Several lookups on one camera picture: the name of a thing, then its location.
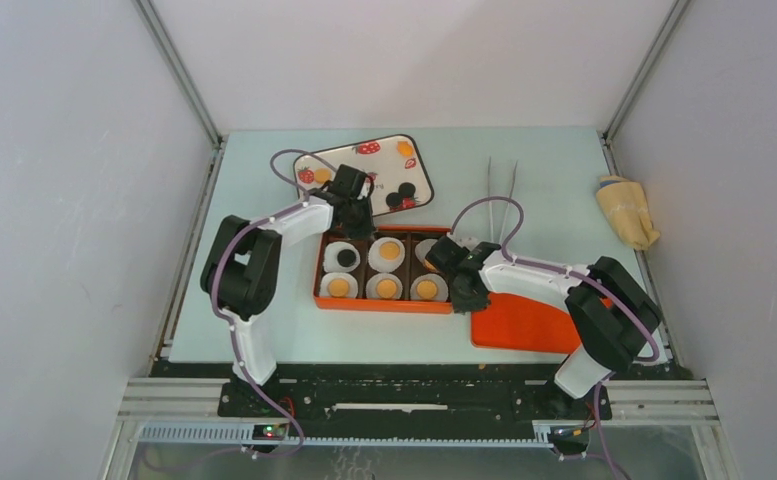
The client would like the strawberry print serving tray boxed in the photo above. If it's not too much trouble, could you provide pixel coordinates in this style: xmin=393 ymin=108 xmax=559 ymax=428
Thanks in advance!
xmin=293 ymin=134 xmax=435 ymax=216

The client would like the black sandwich cookie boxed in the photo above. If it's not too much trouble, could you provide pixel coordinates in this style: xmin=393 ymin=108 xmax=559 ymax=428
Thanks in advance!
xmin=397 ymin=182 xmax=417 ymax=198
xmin=336 ymin=249 xmax=360 ymax=270
xmin=385 ymin=192 xmax=404 ymax=211

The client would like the swirl tan cookie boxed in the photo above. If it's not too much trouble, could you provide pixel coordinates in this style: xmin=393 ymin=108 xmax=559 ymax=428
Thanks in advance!
xmin=376 ymin=278 xmax=400 ymax=299

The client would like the orange cookie box with dividers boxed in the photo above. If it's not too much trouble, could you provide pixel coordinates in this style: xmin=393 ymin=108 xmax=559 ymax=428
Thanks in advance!
xmin=313 ymin=226 xmax=452 ymax=314

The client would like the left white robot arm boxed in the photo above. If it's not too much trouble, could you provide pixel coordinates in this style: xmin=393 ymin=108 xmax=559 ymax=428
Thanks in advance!
xmin=200 ymin=165 xmax=375 ymax=417

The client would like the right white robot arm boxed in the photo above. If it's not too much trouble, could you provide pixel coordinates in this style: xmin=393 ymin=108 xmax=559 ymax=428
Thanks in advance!
xmin=425 ymin=230 xmax=665 ymax=418

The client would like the white paper cupcake liner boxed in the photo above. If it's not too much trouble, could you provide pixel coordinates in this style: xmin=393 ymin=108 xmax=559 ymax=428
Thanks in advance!
xmin=322 ymin=241 xmax=361 ymax=273
xmin=365 ymin=273 xmax=403 ymax=301
xmin=368 ymin=237 xmax=406 ymax=273
xmin=410 ymin=273 xmax=449 ymax=302
xmin=414 ymin=238 xmax=437 ymax=271
xmin=318 ymin=272 xmax=359 ymax=299

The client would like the orange box lid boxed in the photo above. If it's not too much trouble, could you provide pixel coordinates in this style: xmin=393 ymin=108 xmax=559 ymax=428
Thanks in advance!
xmin=470 ymin=293 xmax=581 ymax=354

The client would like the beige cloth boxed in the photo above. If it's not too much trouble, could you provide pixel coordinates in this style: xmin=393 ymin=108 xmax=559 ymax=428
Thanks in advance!
xmin=595 ymin=175 xmax=660 ymax=251

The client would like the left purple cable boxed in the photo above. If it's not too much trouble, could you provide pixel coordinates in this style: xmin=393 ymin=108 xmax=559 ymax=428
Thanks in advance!
xmin=209 ymin=149 xmax=373 ymax=460

